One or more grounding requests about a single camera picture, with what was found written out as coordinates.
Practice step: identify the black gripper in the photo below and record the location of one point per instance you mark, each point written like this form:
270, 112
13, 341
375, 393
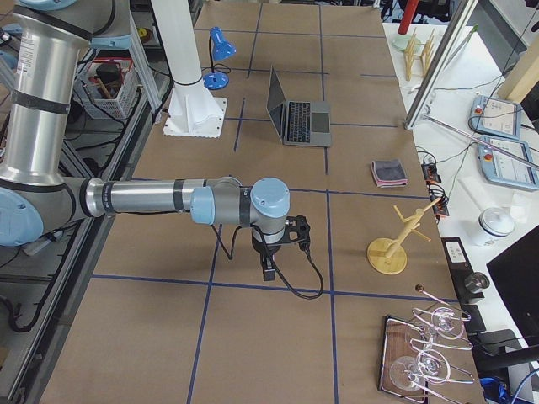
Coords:
264, 252

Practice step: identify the grey laptop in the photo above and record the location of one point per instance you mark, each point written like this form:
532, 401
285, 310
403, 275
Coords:
298, 123

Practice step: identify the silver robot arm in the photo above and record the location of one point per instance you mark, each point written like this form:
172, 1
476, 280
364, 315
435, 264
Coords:
36, 199

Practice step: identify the wooden mug tree stand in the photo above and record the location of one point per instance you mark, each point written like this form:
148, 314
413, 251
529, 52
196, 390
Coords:
386, 255

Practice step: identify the folded grey pink cloth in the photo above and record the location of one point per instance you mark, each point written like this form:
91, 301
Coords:
388, 173

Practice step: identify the lower clear wine glass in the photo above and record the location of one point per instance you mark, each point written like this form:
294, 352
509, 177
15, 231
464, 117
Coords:
410, 373

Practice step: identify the clear wine glass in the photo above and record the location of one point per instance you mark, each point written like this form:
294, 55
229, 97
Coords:
410, 373
447, 323

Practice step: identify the black orange power strip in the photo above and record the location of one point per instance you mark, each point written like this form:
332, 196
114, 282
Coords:
436, 191

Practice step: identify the upper clear wine glass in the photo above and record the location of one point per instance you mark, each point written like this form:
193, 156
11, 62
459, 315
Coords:
447, 323

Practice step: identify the black box with white label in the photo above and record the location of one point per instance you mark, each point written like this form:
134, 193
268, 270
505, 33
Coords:
459, 266

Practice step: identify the metal knob weight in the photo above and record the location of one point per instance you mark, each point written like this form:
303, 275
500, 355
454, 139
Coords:
476, 282

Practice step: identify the blue desk lamp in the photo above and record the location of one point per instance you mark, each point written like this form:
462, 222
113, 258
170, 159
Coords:
220, 49

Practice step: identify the white ceramic lidded pot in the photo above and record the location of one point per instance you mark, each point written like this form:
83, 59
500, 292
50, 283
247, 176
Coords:
493, 224

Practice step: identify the white plastic basket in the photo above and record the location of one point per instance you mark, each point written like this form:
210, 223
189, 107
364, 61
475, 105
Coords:
107, 87

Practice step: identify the black monitor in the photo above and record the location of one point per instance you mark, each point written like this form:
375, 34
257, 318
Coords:
515, 276

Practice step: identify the lower blue teach pendant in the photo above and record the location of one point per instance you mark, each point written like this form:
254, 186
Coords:
504, 170

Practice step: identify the blue teach pendant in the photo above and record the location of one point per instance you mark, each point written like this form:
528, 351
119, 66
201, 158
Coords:
504, 170
495, 117

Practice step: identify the green glass plate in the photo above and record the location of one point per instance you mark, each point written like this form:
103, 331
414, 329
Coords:
400, 42

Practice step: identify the wooden dish rack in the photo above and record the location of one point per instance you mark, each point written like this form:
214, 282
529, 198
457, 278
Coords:
414, 49

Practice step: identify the upper blue teach pendant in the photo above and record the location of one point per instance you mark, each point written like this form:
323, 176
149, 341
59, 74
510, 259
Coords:
495, 117

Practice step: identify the red cylinder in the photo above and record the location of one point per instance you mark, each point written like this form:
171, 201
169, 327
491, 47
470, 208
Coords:
408, 16

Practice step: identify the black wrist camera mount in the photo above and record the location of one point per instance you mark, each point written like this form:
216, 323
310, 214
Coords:
297, 230

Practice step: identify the white camera stand column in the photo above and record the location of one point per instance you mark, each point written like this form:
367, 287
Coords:
193, 110

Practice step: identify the dark tray with wire rack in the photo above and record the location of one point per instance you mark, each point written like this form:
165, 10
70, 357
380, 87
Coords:
401, 338

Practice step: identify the aluminium frame profile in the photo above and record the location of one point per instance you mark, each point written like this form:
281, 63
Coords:
453, 31

